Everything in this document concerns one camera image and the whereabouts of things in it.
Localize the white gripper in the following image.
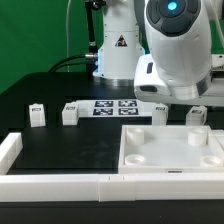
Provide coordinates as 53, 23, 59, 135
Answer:
133, 53, 224, 108

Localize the white square tabletop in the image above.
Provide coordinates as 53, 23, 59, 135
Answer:
118, 125, 224, 174

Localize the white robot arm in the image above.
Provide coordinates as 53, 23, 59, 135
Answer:
93, 0, 224, 107

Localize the white sheet with fiducial markers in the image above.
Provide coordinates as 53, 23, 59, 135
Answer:
77, 99, 155, 117

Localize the white obstacle fence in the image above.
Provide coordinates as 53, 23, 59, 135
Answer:
0, 133, 224, 202

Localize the black cable at base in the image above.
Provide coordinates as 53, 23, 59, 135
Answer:
48, 53, 100, 74

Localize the black camera pole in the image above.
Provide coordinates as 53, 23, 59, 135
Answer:
85, 0, 106, 53

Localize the grey hanging cable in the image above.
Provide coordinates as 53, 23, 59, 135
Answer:
65, 0, 73, 73

